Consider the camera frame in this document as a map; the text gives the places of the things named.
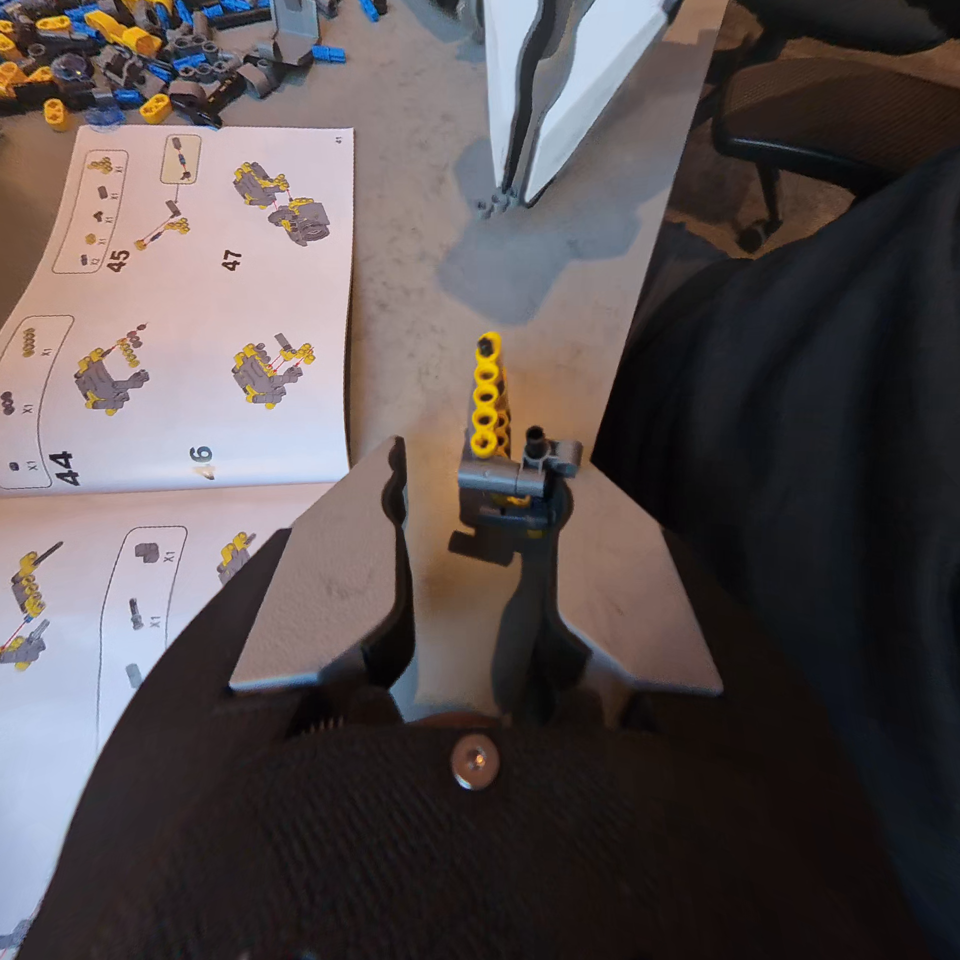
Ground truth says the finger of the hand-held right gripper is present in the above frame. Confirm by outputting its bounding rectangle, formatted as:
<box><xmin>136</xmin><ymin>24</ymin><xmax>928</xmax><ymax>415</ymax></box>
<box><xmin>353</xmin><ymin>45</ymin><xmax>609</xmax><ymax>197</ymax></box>
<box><xmin>525</xmin><ymin>0</ymin><xmax>669</xmax><ymax>210</ymax></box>
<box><xmin>483</xmin><ymin>0</ymin><xmax>543</xmax><ymax>195</ymax></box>

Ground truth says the person's dark clothing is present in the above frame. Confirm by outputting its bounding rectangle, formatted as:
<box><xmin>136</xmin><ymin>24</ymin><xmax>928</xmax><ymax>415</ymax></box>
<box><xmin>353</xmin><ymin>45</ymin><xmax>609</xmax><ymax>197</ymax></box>
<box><xmin>592</xmin><ymin>150</ymin><xmax>960</xmax><ymax>960</ymax></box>

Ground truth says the open instruction booklet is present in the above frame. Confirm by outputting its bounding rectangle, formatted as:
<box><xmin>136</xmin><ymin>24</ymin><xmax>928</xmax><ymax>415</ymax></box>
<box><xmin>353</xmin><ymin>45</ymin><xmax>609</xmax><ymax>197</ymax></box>
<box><xmin>0</xmin><ymin>123</ymin><xmax>355</xmax><ymax>946</ymax></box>

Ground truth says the grey desk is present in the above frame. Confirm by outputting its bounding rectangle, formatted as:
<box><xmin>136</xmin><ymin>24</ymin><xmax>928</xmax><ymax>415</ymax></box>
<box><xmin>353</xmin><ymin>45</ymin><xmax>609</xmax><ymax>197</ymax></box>
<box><xmin>0</xmin><ymin>0</ymin><xmax>730</xmax><ymax>960</ymax></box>

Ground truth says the grey yellow brick assembly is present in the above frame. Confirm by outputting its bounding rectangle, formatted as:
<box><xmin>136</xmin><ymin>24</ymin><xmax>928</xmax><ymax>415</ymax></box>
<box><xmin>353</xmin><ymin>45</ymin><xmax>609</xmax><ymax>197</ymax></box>
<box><xmin>447</xmin><ymin>426</ymin><xmax>585</xmax><ymax>567</ymax></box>

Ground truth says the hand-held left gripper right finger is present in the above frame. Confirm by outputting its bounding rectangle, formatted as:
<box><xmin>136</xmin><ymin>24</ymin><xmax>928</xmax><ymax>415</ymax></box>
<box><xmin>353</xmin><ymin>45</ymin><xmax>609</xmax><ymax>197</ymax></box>
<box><xmin>536</xmin><ymin>453</ymin><xmax>725</xmax><ymax>721</ymax></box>

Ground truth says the yellow five-hole brick beam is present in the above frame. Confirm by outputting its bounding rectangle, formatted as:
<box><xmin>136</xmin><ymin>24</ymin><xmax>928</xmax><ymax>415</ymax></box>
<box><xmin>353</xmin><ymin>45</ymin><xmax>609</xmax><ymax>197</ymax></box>
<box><xmin>493</xmin><ymin>366</ymin><xmax>520</xmax><ymax>453</ymax></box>
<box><xmin>469</xmin><ymin>331</ymin><xmax>513</xmax><ymax>460</ymax></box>

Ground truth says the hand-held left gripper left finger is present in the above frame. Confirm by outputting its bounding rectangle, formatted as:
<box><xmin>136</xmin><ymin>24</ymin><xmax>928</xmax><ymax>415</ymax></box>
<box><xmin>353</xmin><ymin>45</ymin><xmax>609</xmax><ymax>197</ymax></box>
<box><xmin>227</xmin><ymin>435</ymin><xmax>416</xmax><ymax>717</ymax></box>

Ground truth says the grey sloped brick piece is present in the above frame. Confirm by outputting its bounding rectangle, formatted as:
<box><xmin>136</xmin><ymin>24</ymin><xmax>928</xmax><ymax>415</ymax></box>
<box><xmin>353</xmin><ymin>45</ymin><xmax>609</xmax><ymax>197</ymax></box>
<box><xmin>255</xmin><ymin>0</ymin><xmax>324</xmax><ymax>70</ymax></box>

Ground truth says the pile of loose brick pieces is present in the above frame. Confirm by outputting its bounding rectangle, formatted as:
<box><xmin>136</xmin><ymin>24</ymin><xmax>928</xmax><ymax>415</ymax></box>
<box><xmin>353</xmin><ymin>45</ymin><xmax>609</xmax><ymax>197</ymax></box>
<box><xmin>0</xmin><ymin>0</ymin><xmax>391</xmax><ymax>132</ymax></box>

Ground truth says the black office chair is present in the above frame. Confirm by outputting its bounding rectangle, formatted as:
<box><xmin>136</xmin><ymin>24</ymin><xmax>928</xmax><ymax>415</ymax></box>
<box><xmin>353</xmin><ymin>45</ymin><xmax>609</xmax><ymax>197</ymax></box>
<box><xmin>708</xmin><ymin>56</ymin><xmax>960</xmax><ymax>252</ymax></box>

